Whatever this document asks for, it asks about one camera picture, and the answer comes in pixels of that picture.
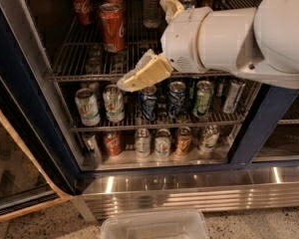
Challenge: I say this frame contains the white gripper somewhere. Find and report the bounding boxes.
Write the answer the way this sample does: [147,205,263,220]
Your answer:
[117,0,212,93]

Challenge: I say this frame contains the clear plastic water bottle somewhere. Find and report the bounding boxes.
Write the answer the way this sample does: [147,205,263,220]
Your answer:
[143,0,160,29]

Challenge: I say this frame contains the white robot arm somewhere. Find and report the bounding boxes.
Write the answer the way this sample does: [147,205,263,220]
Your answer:
[118,0,299,92]

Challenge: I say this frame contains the stainless steel fridge base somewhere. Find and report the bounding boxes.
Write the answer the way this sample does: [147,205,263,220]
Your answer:
[73,166,299,222]

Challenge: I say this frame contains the open glass fridge door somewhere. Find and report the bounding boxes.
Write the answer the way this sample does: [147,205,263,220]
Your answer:
[0,62,74,225]

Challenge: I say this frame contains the blue silver energy drink can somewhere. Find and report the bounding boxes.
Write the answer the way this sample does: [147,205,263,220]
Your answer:
[179,0,196,10]

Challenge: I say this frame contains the front red cola can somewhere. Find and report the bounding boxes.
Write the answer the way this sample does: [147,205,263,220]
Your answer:
[99,3,125,53]

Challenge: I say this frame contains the blue pepsi can left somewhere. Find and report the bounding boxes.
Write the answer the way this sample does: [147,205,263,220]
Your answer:
[140,86,157,121]

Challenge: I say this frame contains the blue pepsi can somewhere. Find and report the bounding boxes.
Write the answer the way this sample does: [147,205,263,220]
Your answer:
[167,82,186,119]
[140,86,157,121]

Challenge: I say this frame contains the blue pepsi can right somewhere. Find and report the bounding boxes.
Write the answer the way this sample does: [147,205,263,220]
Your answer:
[167,82,186,119]

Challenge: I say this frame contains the silver slim can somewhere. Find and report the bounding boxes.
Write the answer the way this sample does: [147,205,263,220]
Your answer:
[82,132,101,158]
[222,79,246,115]

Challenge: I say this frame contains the left rear red cola can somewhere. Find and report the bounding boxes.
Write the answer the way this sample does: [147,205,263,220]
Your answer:
[72,0,94,26]

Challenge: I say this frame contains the bottom gold can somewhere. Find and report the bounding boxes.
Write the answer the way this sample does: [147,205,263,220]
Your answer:
[175,126,192,155]

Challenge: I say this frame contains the bottom white green can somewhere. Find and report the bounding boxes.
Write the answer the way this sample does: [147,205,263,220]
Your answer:
[154,128,171,158]

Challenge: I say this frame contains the left white green soda can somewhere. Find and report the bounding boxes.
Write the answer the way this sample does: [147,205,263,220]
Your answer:
[75,88,101,126]

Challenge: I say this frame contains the bottom white can left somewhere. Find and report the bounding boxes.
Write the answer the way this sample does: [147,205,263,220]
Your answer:
[135,128,151,158]

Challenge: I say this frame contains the bottom red cola can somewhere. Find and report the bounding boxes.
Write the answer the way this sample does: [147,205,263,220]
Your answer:
[103,131,122,156]

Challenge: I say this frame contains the bottom right white can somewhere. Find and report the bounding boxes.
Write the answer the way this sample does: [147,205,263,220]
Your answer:
[198,125,220,152]

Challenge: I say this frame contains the bottom silver slim can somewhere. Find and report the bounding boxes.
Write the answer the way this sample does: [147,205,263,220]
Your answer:
[82,132,101,158]

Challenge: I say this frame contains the clear plastic bin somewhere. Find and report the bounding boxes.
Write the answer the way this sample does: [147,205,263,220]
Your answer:
[101,209,210,239]

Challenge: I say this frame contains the top wire shelf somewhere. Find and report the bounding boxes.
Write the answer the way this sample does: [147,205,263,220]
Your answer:
[48,0,270,83]

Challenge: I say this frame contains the wire shelf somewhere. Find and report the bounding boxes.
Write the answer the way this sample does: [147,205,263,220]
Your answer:
[59,71,261,132]
[48,0,270,83]

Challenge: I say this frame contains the middle wire shelf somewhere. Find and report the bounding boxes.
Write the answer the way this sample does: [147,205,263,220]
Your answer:
[59,71,261,132]

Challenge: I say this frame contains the blue fridge centre post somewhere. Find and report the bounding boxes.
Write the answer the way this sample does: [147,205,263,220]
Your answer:
[227,85,299,166]

